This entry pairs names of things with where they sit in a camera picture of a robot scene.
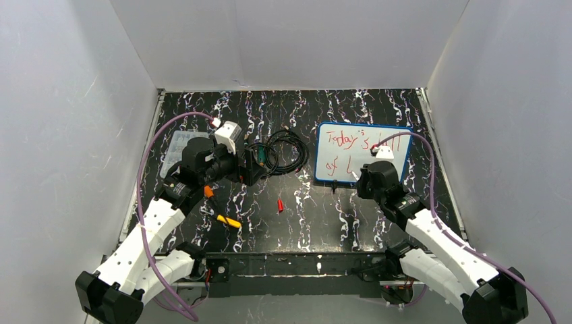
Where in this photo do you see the black coiled usb cable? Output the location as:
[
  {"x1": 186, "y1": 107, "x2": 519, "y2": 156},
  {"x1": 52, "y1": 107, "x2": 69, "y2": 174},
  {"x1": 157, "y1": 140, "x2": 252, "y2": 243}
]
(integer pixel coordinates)
[{"x1": 254, "y1": 129, "x2": 310, "y2": 179}]

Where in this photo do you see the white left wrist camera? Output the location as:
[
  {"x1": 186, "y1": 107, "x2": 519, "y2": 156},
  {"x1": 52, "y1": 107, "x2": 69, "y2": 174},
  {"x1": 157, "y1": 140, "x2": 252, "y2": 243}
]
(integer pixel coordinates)
[{"x1": 214, "y1": 121, "x2": 242, "y2": 155}]

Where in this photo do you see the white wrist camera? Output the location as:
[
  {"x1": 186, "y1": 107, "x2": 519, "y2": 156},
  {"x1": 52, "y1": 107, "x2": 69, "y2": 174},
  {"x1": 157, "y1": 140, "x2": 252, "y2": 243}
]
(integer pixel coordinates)
[
  {"x1": 214, "y1": 121, "x2": 242, "y2": 155},
  {"x1": 370, "y1": 145, "x2": 395, "y2": 161}
]

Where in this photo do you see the aluminium front rail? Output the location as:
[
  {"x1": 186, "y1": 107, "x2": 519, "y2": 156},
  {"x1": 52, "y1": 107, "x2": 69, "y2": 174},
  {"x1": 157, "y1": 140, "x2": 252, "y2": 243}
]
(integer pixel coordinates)
[{"x1": 94, "y1": 253, "x2": 498, "y2": 287}]

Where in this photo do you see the blue framed whiteboard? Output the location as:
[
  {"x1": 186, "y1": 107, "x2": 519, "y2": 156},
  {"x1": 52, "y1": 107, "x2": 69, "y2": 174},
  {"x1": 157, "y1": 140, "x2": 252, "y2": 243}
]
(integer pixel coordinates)
[{"x1": 314, "y1": 122, "x2": 412, "y2": 184}]

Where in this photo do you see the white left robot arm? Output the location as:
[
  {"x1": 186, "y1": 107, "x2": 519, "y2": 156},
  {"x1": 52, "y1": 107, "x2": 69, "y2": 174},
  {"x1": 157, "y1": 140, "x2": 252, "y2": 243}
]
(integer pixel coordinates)
[{"x1": 75, "y1": 137, "x2": 266, "y2": 323}]

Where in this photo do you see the clear plastic screw box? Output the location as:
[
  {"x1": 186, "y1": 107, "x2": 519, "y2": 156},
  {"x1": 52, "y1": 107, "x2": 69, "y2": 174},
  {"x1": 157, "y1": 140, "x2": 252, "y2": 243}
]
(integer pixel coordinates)
[{"x1": 159, "y1": 130, "x2": 208, "y2": 178}]

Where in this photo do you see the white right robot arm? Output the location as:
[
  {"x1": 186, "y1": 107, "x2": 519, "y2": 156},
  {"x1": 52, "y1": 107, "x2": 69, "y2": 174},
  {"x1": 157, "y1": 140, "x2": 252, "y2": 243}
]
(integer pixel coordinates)
[{"x1": 356, "y1": 161, "x2": 529, "y2": 323}]

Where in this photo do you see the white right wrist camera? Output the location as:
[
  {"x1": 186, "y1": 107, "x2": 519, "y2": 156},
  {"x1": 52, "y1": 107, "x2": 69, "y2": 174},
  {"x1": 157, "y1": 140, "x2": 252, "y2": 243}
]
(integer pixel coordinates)
[{"x1": 370, "y1": 145, "x2": 395, "y2": 161}]

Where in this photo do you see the yellow handled screwdriver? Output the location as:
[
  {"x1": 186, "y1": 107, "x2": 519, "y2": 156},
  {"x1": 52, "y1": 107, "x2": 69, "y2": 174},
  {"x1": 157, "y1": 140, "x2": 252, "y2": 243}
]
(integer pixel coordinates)
[{"x1": 217, "y1": 215, "x2": 241, "y2": 229}]

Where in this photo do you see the green handled screwdriver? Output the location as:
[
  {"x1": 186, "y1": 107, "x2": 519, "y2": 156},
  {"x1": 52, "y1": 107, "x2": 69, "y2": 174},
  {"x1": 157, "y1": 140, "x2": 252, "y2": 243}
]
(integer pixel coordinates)
[{"x1": 256, "y1": 146, "x2": 266, "y2": 166}]

